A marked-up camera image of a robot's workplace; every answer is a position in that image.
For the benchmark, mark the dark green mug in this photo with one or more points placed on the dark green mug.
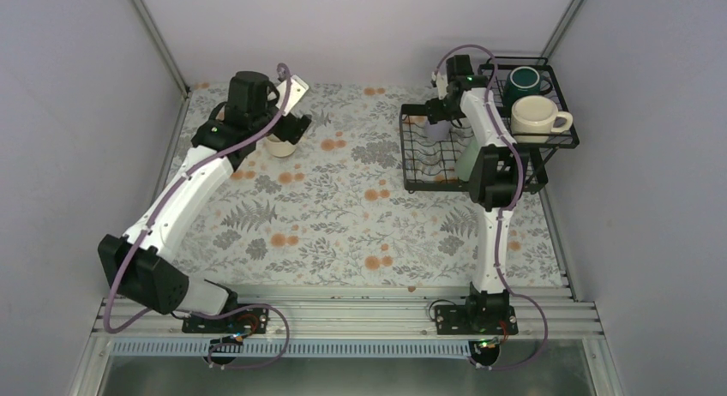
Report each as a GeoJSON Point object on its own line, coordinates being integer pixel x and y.
{"type": "Point", "coordinates": [525, 81]}

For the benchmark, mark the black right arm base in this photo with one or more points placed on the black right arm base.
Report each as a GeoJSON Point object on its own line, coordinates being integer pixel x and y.
{"type": "Point", "coordinates": [451, 319]}

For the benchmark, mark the floral patterned table mat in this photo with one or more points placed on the floral patterned table mat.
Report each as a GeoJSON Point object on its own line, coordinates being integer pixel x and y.
{"type": "Point", "coordinates": [336, 212]}

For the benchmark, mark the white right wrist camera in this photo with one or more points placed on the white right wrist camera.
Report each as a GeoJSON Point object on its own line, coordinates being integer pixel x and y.
{"type": "Point", "coordinates": [440, 83]}

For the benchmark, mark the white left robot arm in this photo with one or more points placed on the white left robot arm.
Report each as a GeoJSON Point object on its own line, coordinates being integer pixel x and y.
{"type": "Point", "coordinates": [138, 264]}

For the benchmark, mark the black wire dish rack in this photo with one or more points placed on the black wire dish rack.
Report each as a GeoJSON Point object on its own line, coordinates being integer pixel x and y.
{"type": "Point", "coordinates": [429, 165]}

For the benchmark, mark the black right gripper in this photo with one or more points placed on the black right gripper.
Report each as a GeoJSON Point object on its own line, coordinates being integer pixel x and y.
{"type": "Point", "coordinates": [435, 113]}

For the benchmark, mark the lavender cup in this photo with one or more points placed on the lavender cup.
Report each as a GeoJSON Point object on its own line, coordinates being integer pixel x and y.
{"type": "Point", "coordinates": [437, 131]}

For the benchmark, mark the mint green cup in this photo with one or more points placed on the mint green cup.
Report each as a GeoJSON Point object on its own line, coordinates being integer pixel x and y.
{"type": "Point", "coordinates": [466, 161]}

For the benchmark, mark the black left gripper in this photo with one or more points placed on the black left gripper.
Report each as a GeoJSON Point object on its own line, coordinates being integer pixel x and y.
{"type": "Point", "coordinates": [294, 128]}

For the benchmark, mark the aluminium mounting rail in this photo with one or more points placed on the aluminium mounting rail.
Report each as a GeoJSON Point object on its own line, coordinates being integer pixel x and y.
{"type": "Point", "coordinates": [398, 312]}

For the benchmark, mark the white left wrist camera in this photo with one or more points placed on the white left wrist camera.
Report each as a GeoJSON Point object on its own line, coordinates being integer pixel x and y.
{"type": "Point", "coordinates": [298, 89]}

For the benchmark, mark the cream white mug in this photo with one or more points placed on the cream white mug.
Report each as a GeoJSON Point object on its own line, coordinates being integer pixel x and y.
{"type": "Point", "coordinates": [537, 119]}

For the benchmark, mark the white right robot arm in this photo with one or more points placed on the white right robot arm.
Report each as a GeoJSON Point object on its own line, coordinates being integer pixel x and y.
{"type": "Point", "coordinates": [495, 182]}

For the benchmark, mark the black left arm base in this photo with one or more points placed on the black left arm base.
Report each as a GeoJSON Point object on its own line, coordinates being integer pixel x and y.
{"type": "Point", "coordinates": [245, 322]}

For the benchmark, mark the beige speckled mug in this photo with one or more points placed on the beige speckled mug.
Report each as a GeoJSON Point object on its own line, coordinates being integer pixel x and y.
{"type": "Point", "coordinates": [278, 148]}

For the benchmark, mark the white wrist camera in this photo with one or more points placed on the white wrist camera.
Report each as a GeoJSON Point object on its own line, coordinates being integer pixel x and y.
{"type": "Point", "coordinates": [298, 89]}
{"type": "Point", "coordinates": [440, 83]}

